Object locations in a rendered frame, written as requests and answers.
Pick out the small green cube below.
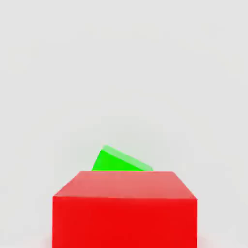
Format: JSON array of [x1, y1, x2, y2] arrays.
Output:
[[91, 144, 154, 172]]

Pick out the small red cube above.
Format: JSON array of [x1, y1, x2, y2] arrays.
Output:
[[52, 170, 198, 248]]

